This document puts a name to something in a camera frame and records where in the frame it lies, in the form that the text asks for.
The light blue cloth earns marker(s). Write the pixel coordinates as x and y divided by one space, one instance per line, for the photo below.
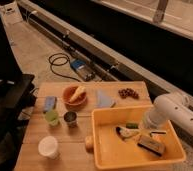
103 100

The bunch of dark grapes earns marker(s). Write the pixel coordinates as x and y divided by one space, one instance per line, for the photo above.
128 92

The small metal cup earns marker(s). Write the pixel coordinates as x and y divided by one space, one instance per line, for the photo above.
70 118

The yellow plastic tray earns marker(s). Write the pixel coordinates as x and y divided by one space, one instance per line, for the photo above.
111 152

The brown wooden block eraser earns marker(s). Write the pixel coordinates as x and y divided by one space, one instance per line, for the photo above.
152 145

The green plastic cup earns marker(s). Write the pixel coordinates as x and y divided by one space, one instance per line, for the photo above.
52 117

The black and white dish brush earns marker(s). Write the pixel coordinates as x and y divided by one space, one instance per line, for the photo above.
125 133

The white paper sign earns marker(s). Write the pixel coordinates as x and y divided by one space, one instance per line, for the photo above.
10 13

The blue and grey device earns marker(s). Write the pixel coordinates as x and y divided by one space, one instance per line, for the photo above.
82 69

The blue sponge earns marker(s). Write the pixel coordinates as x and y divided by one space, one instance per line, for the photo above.
50 103

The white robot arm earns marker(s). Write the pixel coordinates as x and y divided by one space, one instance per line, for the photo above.
169 106

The orange bowl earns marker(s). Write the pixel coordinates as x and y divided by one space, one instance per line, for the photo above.
68 92

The yellow corn cob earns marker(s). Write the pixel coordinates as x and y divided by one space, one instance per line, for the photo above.
77 93

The green chili pepper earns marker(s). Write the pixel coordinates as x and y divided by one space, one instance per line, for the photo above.
132 125

